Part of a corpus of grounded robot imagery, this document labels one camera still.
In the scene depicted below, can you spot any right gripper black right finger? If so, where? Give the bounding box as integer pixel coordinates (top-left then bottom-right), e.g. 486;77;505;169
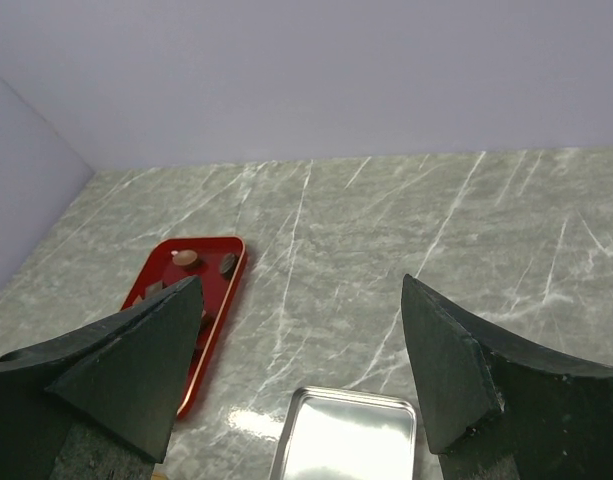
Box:
401;276;613;479

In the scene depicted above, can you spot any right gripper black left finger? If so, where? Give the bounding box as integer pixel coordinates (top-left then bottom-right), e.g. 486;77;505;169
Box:
0;284;197;479

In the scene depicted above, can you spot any light brown round chocolate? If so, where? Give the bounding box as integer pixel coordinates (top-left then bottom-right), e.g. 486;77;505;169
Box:
172;249;202;270

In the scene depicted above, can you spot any dark chocolate piece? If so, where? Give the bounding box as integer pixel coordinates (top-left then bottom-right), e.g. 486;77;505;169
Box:
219;252;239;280

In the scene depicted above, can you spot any red rectangular tray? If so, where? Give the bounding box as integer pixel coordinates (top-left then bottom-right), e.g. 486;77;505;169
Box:
121;236;248;419

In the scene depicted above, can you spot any silver tin lid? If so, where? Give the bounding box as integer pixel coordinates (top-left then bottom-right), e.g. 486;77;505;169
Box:
269;386;417;479

